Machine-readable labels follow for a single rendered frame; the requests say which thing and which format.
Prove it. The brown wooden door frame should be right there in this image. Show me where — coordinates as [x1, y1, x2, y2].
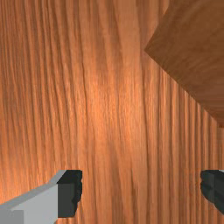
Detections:
[143, 0, 224, 129]

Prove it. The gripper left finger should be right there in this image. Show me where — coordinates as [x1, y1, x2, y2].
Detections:
[0, 169, 83, 224]

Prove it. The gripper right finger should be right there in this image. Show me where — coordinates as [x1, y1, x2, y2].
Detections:
[199, 169, 224, 215]

